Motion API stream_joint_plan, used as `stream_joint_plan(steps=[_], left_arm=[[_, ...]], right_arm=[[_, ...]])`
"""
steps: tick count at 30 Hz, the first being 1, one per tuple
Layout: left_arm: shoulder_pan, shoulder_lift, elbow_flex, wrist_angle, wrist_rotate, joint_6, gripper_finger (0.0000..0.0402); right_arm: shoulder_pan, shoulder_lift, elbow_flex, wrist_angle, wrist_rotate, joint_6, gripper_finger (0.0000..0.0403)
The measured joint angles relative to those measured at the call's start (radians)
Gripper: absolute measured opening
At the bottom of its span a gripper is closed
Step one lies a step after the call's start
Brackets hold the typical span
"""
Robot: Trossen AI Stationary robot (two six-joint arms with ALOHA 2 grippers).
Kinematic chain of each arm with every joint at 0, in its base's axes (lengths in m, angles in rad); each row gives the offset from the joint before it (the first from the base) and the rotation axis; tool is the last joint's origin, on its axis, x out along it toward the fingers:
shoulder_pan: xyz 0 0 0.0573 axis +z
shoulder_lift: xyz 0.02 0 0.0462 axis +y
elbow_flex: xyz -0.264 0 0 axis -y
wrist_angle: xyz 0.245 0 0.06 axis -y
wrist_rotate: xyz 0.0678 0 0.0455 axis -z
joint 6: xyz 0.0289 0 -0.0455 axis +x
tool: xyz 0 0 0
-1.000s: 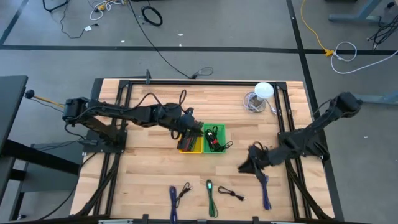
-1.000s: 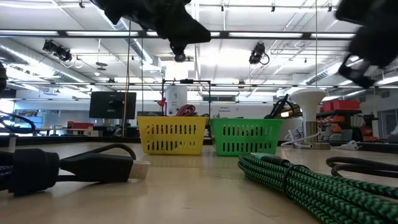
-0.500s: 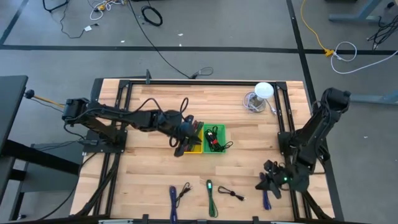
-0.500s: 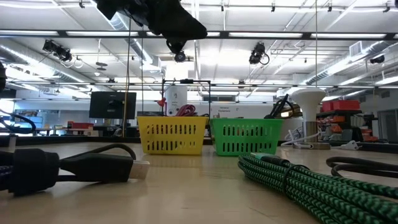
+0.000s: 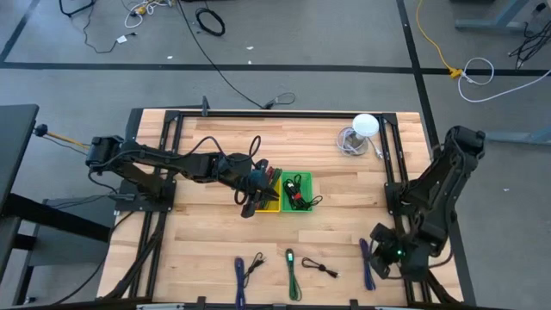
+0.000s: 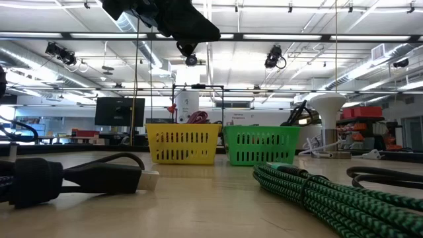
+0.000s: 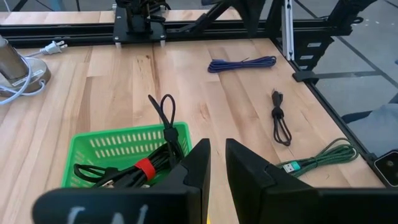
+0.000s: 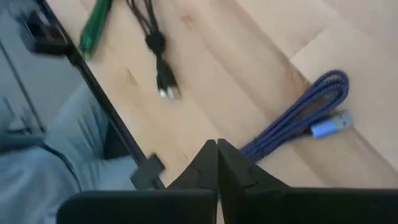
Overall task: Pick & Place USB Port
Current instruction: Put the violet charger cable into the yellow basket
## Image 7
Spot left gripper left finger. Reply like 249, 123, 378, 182
32, 138, 213, 224

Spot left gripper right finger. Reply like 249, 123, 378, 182
225, 138, 398, 224

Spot black USB cable red strap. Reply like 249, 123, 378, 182
73, 146, 187, 190

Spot short thin black USB cable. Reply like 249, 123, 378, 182
271, 88, 293, 147

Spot blue-purple braided USB cable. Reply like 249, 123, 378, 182
207, 55, 277, 74

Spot green plastic slotted basket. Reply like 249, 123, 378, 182
60, 121, 193, 189

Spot metallic lamp base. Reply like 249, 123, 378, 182
0, 34, 52, 98

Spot green black braided USB cable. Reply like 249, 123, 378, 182
275, 138, 360, 179

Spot black table-level camera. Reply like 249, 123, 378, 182
373, 149, 398, 188

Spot black frame foot bracket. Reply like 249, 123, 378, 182
291, 70, 384, 85

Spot silver aluminium extrusion post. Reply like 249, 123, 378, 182
280, 0, 295, 62

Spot white lamp power cord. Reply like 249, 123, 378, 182
0, 39, 68, 106

